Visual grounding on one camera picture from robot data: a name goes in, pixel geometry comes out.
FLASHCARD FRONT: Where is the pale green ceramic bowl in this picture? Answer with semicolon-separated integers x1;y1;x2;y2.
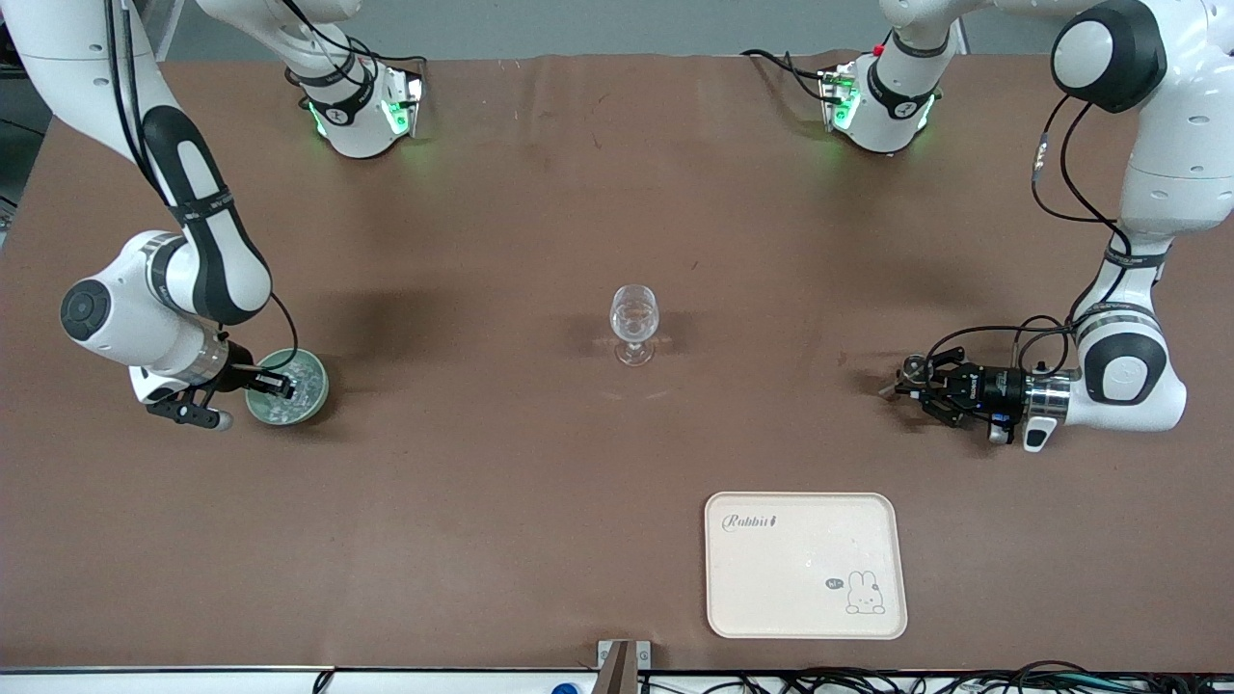
245;348;330;426

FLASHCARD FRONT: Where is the white table edge rail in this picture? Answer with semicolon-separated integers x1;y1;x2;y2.
0;665;1234;694

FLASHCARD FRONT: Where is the grey metal mounting bracket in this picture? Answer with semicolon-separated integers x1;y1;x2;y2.
597;639;652;694

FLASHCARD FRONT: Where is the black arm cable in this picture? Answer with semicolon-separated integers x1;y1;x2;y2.
924;92;1139;377
104;0;300;377

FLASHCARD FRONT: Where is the steel double jigger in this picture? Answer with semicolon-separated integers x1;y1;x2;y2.
879;355;932;399

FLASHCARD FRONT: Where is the clear stemmed wine glass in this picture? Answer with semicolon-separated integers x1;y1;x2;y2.
609;284;662;367

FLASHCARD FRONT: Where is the black base cable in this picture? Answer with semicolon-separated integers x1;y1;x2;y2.
739;47;836;103
345;35;431;70

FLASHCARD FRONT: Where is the black cable bundle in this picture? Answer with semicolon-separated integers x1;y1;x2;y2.
638;660;1234;694

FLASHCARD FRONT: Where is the cream rabbit print tray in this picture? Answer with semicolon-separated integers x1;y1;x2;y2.
705;492;909;640

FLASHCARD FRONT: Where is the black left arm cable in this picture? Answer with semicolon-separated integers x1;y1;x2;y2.
924;92;1139;377

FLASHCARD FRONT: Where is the brown table cover sheet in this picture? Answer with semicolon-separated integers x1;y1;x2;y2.
0;53;1234;674

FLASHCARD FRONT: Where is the pile of clear ice cubes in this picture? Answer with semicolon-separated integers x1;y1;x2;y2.
265;359;324;422

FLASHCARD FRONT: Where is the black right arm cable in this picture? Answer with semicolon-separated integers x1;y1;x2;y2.
104;0;300;377

